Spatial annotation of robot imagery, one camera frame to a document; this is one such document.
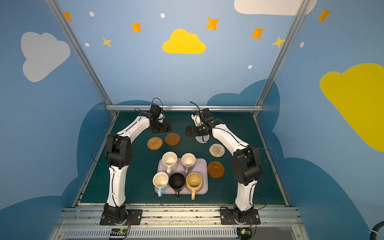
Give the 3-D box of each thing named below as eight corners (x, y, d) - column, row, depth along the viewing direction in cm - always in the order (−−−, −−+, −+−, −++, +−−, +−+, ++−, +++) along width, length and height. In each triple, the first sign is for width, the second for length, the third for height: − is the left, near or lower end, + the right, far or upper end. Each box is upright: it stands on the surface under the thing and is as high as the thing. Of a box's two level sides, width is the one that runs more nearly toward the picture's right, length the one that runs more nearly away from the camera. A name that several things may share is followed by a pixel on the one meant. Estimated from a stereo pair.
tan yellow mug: (180, 193, 83) (179, 189, 77) (191, 175, 90) (190, 169, 84) (194, 201, 81) (194, 197, 74) (203, 181, 88) (204, 176, 81)
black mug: (169, 200, 81) (167, 195, 73) (171, 178, 88) (170, 172, 81) (184, 200, 81) (183, 195, 73) (185, 178, 88) (184, 172, 81)
